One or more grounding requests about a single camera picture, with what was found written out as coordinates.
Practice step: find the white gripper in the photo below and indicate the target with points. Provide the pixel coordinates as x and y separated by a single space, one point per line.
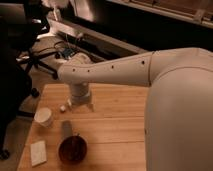
80 95

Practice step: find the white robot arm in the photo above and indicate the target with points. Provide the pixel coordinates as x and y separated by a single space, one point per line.
179 107

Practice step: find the white sponge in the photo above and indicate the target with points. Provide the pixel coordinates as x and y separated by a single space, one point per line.
38 153

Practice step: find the white paper cup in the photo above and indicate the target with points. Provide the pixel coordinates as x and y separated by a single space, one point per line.
43 116

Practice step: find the dark red bowl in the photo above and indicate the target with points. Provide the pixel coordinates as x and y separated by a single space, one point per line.
72 150

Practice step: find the blue device on floor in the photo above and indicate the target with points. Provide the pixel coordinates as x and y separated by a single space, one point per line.
67 52

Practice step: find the black office chair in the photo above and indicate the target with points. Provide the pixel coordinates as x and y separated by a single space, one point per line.
21 22

